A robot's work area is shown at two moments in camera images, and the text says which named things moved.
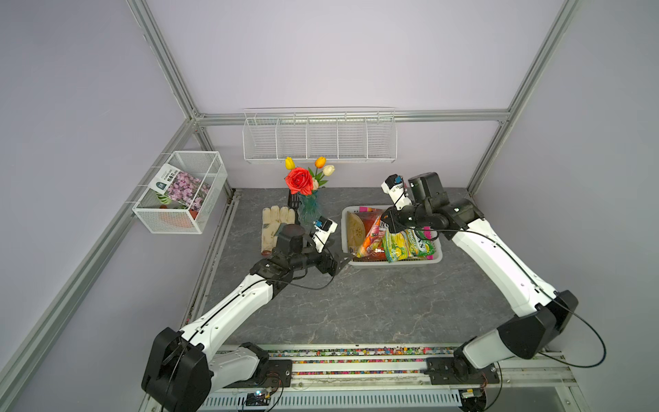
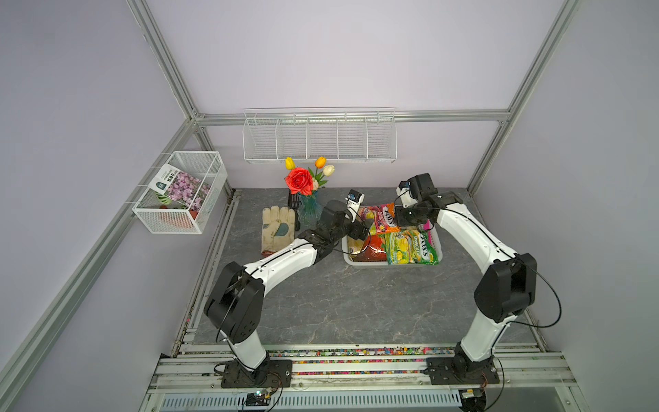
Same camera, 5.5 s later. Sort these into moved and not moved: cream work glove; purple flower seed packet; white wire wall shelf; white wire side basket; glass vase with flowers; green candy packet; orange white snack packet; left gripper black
Moved: left gripper black; orange white snack packet; green candy packet
Not moved: cream work glove; purple flower seed packet; white wire wall shelf; glass vase with flowers; white wire side basket
